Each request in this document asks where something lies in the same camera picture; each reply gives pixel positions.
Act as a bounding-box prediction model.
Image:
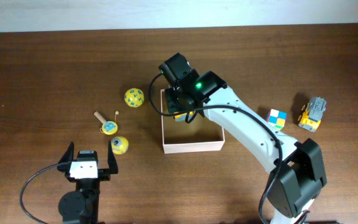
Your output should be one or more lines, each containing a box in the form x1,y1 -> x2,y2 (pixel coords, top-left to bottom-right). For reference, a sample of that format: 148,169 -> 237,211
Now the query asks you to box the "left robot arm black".
57,142 -> 118,224

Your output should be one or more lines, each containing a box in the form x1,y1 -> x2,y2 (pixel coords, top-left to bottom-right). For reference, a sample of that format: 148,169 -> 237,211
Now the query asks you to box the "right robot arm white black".
159,53 -> 327,223

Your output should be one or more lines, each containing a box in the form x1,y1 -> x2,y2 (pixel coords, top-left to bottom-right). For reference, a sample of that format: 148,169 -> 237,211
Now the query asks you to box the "yellow ball with blue letters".
124,88 -> 144,108

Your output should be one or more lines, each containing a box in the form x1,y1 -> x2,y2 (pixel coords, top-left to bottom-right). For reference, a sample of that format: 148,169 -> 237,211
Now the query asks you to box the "multicolour puzzle cube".
266,109 -> 287,131

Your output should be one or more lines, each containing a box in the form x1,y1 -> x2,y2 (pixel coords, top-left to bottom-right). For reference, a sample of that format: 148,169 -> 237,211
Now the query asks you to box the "yellow grey toy truck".
298,97 -> 326,132
174,111 -> 194,122

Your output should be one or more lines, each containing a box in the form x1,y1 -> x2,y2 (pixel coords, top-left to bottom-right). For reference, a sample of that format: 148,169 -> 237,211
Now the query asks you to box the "yellow one-eyed ball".
111,136 -> 129,155

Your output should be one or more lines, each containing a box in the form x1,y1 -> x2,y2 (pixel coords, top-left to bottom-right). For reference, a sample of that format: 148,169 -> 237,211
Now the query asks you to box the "yellow wooden rattle drum toy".
93,111 -> 118,135

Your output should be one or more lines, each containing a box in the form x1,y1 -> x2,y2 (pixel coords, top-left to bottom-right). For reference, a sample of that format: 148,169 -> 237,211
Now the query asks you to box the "pink cardboard box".
160,89 -> 226,154

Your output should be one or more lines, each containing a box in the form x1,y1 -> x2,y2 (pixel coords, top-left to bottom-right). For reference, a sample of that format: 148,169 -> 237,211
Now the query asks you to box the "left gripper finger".
108,141 -> 118,174
59,141 -> 74,163

